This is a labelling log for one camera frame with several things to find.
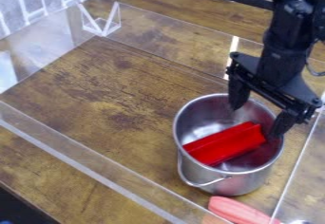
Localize silver metal pot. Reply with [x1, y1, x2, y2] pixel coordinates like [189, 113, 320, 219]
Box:
[173, 94, 285, 196]

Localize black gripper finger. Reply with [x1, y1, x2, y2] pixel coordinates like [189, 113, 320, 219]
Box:
[269, 111, 296, 138]
[229, 76, 250, 110]

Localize clear acrylic barrier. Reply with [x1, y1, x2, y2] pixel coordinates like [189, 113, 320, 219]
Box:
[272, 92, 325, 224]
[0, 101, 233, 224]

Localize clear acrylic right barrier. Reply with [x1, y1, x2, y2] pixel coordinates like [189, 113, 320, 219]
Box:
[272, 92, 325, 224]

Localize clear acrylic front barrier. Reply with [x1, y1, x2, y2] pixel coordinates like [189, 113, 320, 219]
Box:
[0, 101, 233, 224]

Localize orange handled tool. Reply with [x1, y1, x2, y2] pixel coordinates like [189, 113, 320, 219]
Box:
[209, 196, 284, 224]

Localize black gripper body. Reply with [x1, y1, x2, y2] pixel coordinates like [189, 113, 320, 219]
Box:
[226, 51, 321, 123]

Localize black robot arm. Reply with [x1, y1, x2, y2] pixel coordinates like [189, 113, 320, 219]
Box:
[226, 0, 325, 138]

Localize black wall strip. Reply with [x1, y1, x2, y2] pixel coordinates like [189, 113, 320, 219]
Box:
[229, 0, 273, 10]

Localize red plastic block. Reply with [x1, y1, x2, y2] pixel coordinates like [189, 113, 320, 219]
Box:
[183, 121, 266, 166]

